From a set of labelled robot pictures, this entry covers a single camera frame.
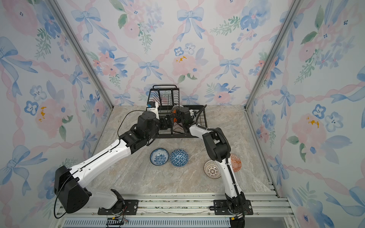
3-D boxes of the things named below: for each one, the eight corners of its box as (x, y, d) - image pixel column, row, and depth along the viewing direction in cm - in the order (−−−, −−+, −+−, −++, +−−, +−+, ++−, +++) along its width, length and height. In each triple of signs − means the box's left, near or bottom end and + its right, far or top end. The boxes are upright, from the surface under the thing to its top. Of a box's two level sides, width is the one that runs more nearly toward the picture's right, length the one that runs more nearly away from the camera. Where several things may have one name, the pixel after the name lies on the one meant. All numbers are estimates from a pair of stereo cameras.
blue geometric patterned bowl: (170, 166, 90) (169, 163, 87) (171, 152, 96) (170, 149, 93) (188, 166, 90) (188, 163, 87) (188, 152, 96) (188, 149, 93)
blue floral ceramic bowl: (150, 165, 90) (149, 162, 86) (152, 151, 96) (151, 147, 93) (168, 165, 90) (167, 162, 86) (169, 151, 96) (169, 147, 93)
